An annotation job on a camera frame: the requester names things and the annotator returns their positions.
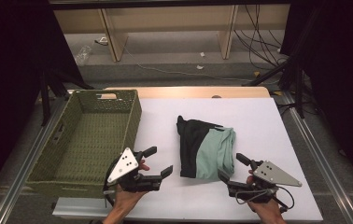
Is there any black and mint garment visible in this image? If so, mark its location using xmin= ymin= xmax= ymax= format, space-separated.
xmin=176 ymin=115 xmax=237 ymax=181

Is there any black curtain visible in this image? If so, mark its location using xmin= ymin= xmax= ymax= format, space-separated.
xmin=277 ymin=0 xmax=353 ymax=198
xmin=0 ymin=0 xmax=86 ymax=210

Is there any small white floor object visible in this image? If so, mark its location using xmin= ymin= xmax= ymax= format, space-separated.
xmin=94 ymin=35 xmax=109 ymax=47

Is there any black tripod stand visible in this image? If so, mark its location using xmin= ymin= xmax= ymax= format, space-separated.
xmin=38 ymin=68 xmax=95 ymax=128
xmin=241 ymin=46 xmax=310 ymax=119

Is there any green woven basket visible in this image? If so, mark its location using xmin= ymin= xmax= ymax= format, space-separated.
xmin=24 ymin=89 xmax=143 ymax=200

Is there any clear plastic bag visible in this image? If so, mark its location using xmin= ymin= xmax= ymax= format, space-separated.
xmin=74 ymin=44 xmax=92 ymax=65

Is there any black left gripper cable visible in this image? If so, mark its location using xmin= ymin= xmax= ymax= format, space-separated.
xmin=102 ymin=158 xmax=119 ymax=208

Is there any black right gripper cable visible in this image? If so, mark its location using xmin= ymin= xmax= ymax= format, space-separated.
xmin=234 ymin=186 xmax=296 ymax=215

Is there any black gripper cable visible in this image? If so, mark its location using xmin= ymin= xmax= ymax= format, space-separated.
xmin=102 ymin=158 xmax=119 ymax=208
xmin=234 ymin=186 xmax=296 ymax=215

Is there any person's left hand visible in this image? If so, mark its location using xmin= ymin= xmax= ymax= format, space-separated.
xmin=112 ymin=159 xmax=151 ymax=216

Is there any aluminium floor rail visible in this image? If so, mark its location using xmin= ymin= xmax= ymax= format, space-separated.
xmin=0 ymin=95 xmax=70 ymax=224
xmin=280 ymin=91 xmax=353 ymax=224

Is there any bundle of black floor cables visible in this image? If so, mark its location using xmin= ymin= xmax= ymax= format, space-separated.
xmin=233 ymin=4 xmax=290 ymax=69

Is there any white table board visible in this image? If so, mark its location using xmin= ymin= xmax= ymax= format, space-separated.
xmin=52 ymin=97 xmax=324 ymax=223

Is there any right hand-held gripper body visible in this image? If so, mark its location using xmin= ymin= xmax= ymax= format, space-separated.
xmin=226 ymin=160 xmax=304 ymax=205

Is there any light wooden bench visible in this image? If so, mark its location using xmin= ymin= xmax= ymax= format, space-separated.
xmin=52 ymin=3 xmax=291 ymax=63

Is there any person's right hand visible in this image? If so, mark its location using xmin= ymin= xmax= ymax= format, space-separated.
xmin=246 ymin=169 xmax=287 ymax=219

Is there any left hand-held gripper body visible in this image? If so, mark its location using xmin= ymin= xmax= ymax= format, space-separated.
xmin=106 ymin=147 xmax=163 ymax=192

